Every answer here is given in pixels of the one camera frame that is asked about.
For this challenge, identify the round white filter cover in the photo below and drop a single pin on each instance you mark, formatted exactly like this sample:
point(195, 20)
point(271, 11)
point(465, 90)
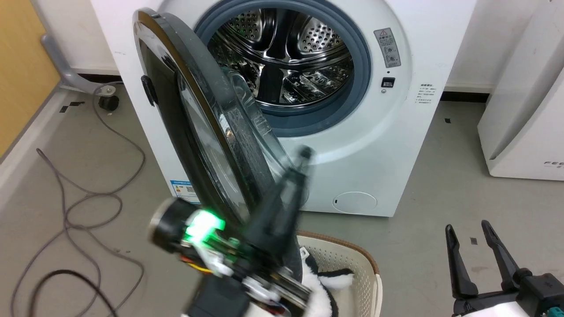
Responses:
point(354, 202)

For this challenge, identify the white air purifier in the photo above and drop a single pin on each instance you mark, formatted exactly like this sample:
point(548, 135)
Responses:
point(524, 110)

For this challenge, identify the yellow wooden panel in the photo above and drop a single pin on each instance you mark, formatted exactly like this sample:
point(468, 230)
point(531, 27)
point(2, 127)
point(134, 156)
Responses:
point(22, 66)

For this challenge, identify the black caster wheel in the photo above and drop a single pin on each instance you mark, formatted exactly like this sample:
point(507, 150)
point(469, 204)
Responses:
point(108, 103)

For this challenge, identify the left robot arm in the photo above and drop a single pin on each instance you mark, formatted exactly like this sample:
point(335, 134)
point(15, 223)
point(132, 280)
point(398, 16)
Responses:
point(220, 299)

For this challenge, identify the cream perforated laundry basket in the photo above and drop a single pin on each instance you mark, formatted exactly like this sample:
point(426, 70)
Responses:
point(352, 264)

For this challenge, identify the black door hinge block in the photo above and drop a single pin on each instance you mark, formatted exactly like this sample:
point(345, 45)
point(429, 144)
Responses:
point(149, 90)

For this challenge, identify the stainless steel washer drum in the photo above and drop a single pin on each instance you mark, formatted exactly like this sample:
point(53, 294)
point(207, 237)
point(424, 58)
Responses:
point(282, 53)

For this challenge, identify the grey rubber door gasket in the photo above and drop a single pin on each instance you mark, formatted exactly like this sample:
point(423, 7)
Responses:
point(310, 125)

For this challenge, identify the black round washer door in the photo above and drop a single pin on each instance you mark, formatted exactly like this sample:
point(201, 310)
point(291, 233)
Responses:
point(169, 97)

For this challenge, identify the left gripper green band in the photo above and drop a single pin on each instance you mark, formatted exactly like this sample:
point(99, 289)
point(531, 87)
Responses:
point(207, 229)

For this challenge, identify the white front-load washing machine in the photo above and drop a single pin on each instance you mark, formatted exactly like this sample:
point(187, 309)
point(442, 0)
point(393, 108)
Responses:
point(379, 149)

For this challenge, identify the grey metal stand leg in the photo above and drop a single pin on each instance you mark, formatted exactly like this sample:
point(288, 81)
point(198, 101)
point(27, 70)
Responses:
point(61, 70)

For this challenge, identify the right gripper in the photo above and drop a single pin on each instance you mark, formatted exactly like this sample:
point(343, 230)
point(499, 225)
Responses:
point(535, 295)

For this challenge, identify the black and white plush toy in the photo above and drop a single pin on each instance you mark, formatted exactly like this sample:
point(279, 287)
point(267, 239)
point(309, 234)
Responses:
point(319, 290)

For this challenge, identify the blue and white energy label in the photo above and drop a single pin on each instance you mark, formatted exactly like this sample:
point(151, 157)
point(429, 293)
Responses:
point(184, 190)

